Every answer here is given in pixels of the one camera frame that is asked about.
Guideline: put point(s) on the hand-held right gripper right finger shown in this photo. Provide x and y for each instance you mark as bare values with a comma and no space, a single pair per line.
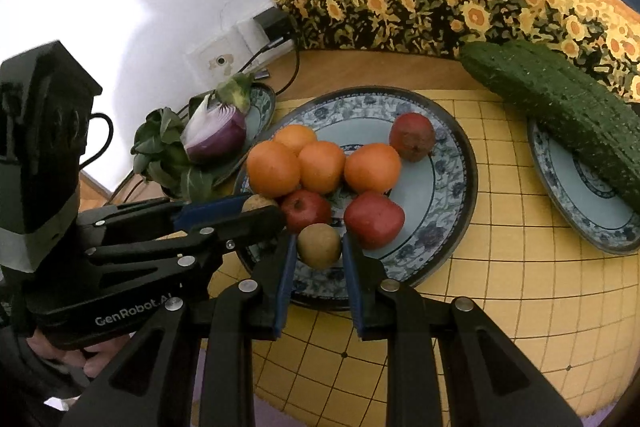
352,287

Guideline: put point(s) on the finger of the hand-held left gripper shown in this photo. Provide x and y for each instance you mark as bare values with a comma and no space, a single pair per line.
210,209
255,227

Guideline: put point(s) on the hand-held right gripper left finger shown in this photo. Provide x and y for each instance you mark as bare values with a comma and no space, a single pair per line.
286,287

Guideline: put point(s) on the brown kiwi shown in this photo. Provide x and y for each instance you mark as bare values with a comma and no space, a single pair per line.
319,245
257,203

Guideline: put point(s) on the orange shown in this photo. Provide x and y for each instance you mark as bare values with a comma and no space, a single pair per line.
372,168
322,167
295,139
272,169

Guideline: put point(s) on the red apple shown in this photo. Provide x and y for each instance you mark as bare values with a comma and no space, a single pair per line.
412,137
306,209
374,219

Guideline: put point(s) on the large blue patterned plate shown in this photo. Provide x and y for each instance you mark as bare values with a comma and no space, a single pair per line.
435,187

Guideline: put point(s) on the person's left forearm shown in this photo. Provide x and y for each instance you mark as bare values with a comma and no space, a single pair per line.
30,382

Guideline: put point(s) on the person's left hand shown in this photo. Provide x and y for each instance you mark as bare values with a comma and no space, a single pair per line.
97,361

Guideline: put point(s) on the halved red onion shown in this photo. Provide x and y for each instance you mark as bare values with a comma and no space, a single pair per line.
215,134

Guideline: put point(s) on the green leafy vegetable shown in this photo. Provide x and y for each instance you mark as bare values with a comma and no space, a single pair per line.
160,142

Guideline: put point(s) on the small blue patterned plate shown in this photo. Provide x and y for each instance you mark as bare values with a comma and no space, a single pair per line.
261,107

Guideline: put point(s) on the small green vegetable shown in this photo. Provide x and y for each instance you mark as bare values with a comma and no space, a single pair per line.
239,89

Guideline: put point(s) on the yellow grid mat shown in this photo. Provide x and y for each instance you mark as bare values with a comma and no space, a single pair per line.
500,307

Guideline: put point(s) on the black charger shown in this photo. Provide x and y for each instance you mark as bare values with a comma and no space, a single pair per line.
272,24

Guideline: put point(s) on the green cucumber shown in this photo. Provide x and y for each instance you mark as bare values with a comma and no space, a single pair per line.
550,107

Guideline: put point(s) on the white wall socket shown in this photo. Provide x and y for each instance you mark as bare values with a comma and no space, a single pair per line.
220,62

